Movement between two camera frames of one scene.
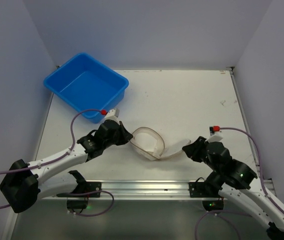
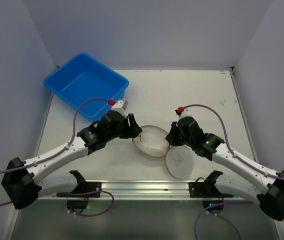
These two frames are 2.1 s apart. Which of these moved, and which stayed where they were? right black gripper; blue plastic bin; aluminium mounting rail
Moved: right black gripper
Stayed: blue plastic bin; aluminium mounting rail
